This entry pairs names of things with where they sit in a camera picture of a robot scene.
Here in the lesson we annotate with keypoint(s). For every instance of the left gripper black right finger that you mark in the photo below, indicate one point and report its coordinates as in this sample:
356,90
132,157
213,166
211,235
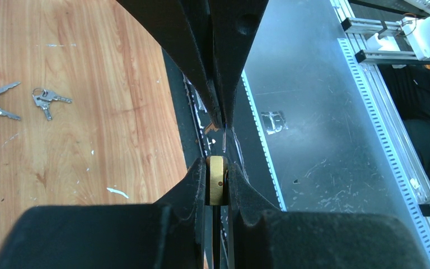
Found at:
330,241

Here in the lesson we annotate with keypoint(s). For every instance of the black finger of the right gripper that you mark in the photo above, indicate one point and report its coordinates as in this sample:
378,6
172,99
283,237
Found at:
234,26
184,30

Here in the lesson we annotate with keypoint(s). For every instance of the aluminium frame rail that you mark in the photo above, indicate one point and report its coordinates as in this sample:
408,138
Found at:
330,132

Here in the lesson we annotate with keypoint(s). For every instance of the small silver key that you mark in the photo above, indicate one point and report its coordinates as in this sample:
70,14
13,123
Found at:
216,140

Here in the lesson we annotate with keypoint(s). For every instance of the silver key pair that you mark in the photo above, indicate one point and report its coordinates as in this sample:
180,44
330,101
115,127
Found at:
44,97

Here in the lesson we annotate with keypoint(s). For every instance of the brass padlock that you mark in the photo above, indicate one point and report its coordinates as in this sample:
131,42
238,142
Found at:
215,198

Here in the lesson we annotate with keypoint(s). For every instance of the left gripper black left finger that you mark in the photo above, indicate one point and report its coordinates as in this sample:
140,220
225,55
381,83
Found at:
168,233

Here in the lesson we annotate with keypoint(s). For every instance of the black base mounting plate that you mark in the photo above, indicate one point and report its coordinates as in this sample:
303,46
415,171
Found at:
246,147

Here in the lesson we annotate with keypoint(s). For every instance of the person in dark clothes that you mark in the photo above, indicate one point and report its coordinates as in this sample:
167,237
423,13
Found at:
409,88

